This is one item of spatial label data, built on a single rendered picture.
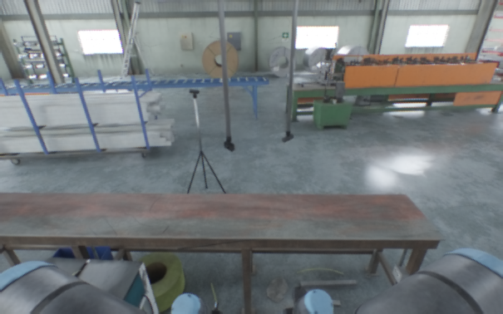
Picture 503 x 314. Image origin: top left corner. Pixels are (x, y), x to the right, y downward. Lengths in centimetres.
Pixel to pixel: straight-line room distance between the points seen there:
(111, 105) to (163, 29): 960
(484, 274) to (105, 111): 436
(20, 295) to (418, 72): 689
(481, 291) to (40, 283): 65
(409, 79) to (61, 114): 675
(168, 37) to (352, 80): 964
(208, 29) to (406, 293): 1318
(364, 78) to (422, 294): 592
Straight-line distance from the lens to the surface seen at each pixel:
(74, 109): 463
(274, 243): 160
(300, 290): 117
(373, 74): 635
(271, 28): 1351
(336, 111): 541
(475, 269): 54
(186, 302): 100
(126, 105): 429
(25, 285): 54
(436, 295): 48
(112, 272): 167
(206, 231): 162
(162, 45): 1371
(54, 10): 1562
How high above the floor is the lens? 190
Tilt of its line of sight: 27 degrees down
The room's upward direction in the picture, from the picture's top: 1 degrees counter-clockwise
